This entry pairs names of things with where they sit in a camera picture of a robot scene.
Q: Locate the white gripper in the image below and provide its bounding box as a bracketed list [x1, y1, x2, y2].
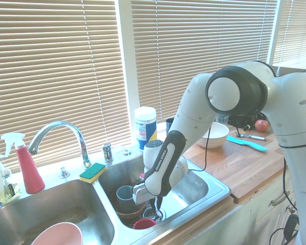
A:
[132, 183, 165, 211]

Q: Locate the metal sink drain strainer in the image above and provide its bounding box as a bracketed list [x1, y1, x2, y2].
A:
[142, 207, 167, 222]

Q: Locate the stainless steel double sink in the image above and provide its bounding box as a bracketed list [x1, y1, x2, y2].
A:
[0, 148, 232, 245]

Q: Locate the teal plastic knife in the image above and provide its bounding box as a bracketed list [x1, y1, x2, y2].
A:
[226, 135, 268, 153]

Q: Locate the red mug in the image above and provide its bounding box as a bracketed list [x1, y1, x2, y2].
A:
[132, 217, 158, 230]

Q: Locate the brown wooden bowl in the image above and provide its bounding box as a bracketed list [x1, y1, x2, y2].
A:
[114, 190, 147, 223]

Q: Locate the grey ceramic mug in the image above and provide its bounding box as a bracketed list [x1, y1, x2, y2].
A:
[116, 185, 136, 214]

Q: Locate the yellow and green sponge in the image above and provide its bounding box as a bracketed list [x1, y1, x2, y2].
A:
[79, 163, 107, 184]

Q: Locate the cleaning wipes canister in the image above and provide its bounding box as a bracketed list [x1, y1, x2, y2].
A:
[133, 106, 158, 153]

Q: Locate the black cup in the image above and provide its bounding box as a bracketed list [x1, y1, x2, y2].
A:
[165, 117, 176, 136]

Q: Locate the large wooden butcher board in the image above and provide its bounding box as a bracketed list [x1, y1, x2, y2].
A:
[185, 122, 289, 205]

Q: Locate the white bowl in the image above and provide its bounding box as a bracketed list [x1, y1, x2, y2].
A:
[195, 121, 230, 150]

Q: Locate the chrome side sprayer knob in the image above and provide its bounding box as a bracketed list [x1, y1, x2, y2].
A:
[58, 165, 71, 179]

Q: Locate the pink bowl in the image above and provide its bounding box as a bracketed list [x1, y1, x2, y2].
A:
[30, 222, 84, 245]

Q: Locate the clear drinking glass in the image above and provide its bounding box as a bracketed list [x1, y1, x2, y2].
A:
[215, 114, 229, 126]

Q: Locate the metal peeler utensil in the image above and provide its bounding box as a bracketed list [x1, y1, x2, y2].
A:
[234, 131, 268, 142]

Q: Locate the black cooking pot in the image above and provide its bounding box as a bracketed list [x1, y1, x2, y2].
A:
[227, 111, 266, 129]

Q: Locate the chrome gooseneck faucet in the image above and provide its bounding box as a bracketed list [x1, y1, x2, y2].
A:
[28, 120, 92, 169]

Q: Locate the red apple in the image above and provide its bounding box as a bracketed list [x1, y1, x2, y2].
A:
[254, 119, 269, 133]

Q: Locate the red spray bottle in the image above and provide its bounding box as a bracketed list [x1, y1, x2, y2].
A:
[0, 132, 46, 194]

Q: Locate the clear bottle with yellow liquid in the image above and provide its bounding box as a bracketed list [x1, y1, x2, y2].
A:
[0, 165, 21, 204]

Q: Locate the wide beige window blind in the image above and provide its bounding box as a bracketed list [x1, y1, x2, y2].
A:
[0, 0, 132, 175]
[130, 0, 278, 124]

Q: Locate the dark brown box appliance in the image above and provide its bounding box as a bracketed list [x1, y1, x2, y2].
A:
[271, 65, 306, 78]

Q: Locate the narrow beige window blind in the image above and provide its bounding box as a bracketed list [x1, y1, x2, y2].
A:
[272, 0, 306, 72]

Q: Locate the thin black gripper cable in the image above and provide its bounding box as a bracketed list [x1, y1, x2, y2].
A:
[188, 127, 212, 172]

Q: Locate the metal cabinet handle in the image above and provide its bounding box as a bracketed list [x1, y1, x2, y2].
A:
[268, 194, 288, 207]

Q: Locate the black cable along arm base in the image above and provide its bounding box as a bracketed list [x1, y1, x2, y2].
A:
[268, 141, 306, 245]

